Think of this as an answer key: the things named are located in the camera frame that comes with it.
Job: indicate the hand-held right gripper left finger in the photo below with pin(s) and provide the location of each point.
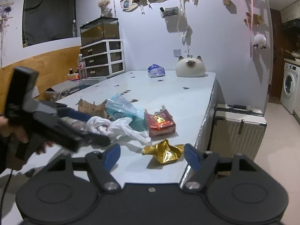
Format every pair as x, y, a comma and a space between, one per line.
112, 156

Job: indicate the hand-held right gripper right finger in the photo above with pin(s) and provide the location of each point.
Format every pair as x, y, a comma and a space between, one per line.
192, 157

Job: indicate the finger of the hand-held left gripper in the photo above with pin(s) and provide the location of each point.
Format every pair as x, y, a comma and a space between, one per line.
77, 116
98, 140

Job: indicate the gold foil wrapper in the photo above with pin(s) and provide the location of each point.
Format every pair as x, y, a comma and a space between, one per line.
164, 153

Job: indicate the white plastic bag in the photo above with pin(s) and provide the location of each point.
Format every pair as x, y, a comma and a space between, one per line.
126, 129

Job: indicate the teal plastic bag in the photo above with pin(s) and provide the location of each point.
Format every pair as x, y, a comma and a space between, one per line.
121, 107

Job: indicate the red foil packet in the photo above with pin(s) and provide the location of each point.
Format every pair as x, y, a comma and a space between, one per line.
160, 123

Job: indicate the person's left hand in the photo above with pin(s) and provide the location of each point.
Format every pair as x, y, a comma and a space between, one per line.
20, 137

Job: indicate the torn cardboard piece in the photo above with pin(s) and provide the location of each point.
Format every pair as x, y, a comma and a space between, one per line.
91, 109

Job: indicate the flat white box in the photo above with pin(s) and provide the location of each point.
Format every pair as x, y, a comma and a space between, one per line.
65, 86

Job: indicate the clear water bottle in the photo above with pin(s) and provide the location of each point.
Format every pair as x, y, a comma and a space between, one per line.
82, 69

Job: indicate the white ribbed suitcase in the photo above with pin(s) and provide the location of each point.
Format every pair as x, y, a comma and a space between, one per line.
234, 131

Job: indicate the white drawer unit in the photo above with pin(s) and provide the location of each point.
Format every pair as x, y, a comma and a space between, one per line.
98, 61

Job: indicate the slim clear bottle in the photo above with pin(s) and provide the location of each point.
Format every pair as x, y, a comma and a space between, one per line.
74, 29

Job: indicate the glass fish tank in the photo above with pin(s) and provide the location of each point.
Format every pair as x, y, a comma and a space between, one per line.
100, 31

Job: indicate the white cat-shaped ornament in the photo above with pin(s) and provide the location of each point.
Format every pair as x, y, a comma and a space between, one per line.
191, 68

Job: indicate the purple crumpled wrapper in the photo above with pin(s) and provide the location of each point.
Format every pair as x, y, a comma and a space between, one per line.
155, 71

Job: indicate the small silver figurine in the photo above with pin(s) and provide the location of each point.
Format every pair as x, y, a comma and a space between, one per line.
189, 54

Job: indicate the dark window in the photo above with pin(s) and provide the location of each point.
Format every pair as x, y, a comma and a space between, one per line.
46, 11

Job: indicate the dried flower bouquet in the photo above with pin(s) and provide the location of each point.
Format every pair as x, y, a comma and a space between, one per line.
104, 2

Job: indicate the white washing machine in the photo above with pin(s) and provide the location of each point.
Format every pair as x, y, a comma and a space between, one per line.
290, 86

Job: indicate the brown wooden door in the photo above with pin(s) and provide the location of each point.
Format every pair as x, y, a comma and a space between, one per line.
276, 63

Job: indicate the white plush sheep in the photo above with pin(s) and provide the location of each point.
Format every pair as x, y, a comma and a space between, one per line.
259, 39

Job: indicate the wall socket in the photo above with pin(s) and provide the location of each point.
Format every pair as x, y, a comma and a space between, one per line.
177, 53

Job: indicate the hanging wall ornament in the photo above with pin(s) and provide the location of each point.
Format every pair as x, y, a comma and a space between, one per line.
4, 11

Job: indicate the clear wall shelf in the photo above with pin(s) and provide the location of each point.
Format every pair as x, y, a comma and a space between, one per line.
171, 11

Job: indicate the wooden wall hook rack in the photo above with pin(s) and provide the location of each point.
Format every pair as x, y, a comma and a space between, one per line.
255, 18

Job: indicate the small wooden wall block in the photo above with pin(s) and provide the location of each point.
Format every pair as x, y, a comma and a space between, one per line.
226, 1

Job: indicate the white kitchen wall cabinet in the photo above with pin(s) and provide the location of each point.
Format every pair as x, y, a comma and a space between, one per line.
291, 13

